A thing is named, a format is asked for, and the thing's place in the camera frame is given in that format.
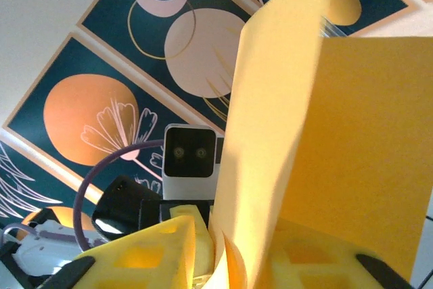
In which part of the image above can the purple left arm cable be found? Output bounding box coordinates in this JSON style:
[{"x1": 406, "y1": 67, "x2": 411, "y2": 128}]
[{"x1": 0, "y1": 138, "x2": 166, "y2": 254}]

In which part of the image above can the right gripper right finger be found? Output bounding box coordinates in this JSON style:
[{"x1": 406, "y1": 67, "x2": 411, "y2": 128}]
[{"x1": 267, "y1": 221, "x2": 415, "y2": 289}]

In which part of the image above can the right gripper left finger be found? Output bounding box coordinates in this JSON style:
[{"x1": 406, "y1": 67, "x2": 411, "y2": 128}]
[{"x1": 43, "y1": 216, "x2": 197, "y2": 289}]

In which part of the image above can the yellow paper sheet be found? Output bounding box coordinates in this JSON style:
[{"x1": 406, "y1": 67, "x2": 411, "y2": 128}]
[{"x1": 206, "y1": 0, "x2": 433, "y2": 289}]

